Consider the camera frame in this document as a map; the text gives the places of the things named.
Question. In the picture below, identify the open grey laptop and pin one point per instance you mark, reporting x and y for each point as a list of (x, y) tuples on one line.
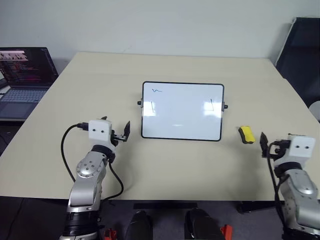
[(22, 75)]

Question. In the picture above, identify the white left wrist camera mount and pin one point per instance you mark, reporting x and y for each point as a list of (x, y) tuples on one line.
[(99, 131)]

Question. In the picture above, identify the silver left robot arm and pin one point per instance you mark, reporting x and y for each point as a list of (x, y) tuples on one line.
[(87, 172)]

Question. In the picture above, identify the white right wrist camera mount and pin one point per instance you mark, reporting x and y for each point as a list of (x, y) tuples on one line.
[(301, 150)]

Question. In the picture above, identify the black table crossbar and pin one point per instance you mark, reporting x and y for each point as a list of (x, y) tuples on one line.
[(165, 205)]

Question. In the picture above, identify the black table foot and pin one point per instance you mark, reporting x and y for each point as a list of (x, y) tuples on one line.
[(255, 206)]

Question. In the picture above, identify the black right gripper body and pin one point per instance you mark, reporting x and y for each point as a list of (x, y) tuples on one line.
[(280, 147)]

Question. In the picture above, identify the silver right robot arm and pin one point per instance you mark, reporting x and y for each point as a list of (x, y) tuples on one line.
[(300, 190)]

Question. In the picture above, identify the yellow and black eraser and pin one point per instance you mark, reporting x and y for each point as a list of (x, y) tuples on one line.
[(247, 134)]

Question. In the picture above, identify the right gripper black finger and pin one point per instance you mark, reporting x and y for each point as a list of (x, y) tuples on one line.
[(264, 145), (297, 135)]

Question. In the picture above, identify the grey round object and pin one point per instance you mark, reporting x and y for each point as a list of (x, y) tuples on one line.
[(315, 111)]

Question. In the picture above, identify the black-framed tabletop whiteboard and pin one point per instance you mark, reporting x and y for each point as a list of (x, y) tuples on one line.
[(182, 110)]

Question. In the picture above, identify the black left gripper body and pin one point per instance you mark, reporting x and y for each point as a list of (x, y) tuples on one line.
[(118, 137)]

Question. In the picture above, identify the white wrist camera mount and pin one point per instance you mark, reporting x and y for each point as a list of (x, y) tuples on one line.
[(99, 131), (301, 150)]

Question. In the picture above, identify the red plastic piece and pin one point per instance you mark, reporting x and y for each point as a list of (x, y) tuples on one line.
[(227, 230), (110, 234)]

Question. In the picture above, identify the dark rounded shape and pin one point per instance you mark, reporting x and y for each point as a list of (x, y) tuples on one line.
[(202, 225), (138, 226)]

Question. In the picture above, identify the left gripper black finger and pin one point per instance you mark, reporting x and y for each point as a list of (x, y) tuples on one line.
[(104, 118), (127, 131)]

